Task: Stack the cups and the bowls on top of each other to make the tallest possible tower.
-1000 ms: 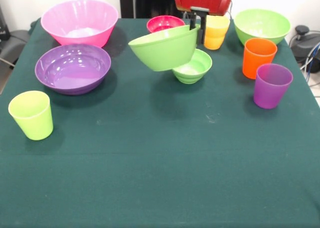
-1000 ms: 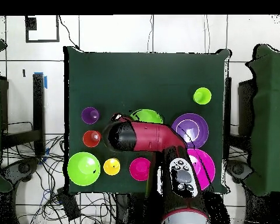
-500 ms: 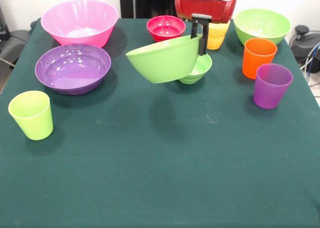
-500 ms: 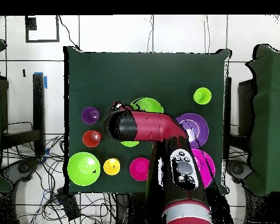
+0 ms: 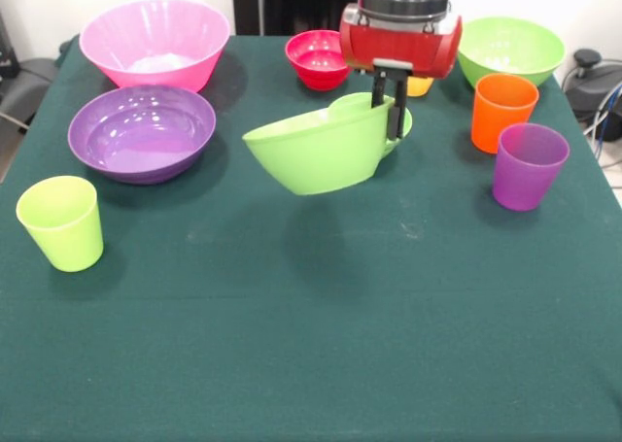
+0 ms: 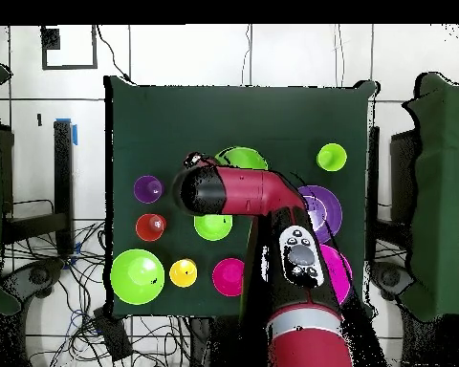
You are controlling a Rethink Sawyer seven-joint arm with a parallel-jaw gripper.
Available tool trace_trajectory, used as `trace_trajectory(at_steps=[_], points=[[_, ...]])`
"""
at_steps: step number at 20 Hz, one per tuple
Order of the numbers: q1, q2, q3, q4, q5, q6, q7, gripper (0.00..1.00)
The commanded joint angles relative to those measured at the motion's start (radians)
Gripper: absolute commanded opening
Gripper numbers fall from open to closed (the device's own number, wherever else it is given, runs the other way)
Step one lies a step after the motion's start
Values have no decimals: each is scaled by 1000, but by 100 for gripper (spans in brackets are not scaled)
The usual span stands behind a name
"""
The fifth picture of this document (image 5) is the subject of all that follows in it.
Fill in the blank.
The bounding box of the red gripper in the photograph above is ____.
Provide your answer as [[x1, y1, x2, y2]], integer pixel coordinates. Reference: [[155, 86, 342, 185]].
[[338, 3, 464, 140]]

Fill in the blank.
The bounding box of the orange plastic cup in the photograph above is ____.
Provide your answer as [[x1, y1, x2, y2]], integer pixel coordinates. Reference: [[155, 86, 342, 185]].
[[469, 73, 540, 155]]

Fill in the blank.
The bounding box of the small crimson plastic bowl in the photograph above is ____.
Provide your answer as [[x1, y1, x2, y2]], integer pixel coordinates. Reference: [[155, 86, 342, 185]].
[[284, 29, 352, 92]]

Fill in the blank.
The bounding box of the dark green tablecloth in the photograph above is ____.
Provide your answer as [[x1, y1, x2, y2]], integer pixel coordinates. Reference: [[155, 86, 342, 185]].
[[0, 33, 622, 442]]

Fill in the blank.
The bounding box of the small green plastic bowl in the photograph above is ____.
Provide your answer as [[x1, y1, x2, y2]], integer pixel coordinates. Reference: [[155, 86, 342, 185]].
[[328, 91, 413, 157]]

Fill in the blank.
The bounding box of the lime green plastic cup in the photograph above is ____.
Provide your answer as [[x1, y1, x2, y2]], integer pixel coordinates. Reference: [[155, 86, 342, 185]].
[[15, 175, 105, 273]]

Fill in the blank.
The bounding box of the tangle of cables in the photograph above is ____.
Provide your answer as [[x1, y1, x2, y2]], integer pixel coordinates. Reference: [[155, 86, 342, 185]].
[[581, 80, 622, 171]]

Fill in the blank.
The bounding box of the yellow plastic cup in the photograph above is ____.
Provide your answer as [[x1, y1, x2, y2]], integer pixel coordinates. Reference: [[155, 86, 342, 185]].
[[406, 75, 435, 98]]

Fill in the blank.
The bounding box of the large pink plastic bowl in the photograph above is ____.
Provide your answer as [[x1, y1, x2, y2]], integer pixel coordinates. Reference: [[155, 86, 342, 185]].
[[78, 0, 232, 95]]

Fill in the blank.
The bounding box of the large green plastic bowl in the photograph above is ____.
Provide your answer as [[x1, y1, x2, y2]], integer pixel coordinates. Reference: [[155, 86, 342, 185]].
[[456, 17, 568, 91]]

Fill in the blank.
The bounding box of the purple plastic bowl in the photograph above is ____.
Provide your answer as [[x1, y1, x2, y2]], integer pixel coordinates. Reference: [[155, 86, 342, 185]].
[[66, 84, 218, 186]]

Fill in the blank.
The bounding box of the medium green plastic bowl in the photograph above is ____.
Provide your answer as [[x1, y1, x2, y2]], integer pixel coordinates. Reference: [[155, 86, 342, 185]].
[[241, 96, 397, 196]]

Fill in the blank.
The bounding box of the purple plastic cup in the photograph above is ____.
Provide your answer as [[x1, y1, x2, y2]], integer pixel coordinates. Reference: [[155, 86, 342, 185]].
[[492, 122, 570, 213]]

